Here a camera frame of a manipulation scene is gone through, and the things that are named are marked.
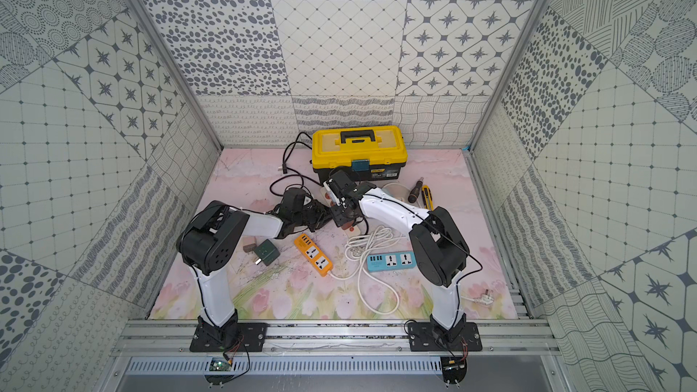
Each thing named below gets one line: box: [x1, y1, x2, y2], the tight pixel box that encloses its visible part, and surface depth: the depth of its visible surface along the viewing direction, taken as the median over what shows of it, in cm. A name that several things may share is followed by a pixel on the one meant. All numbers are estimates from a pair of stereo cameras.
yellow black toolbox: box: [311, 125, 408, 184], surface depth 101 cm
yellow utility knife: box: [421, 185, 434, 212], surface depth 106 cm
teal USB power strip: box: [366, 251, 417, 273], surface depth 87 cm
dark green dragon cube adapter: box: [254, 238, 281, 266], surface depth 87 cm
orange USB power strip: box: [294, 233, 334, 277], surface depth 89 cm
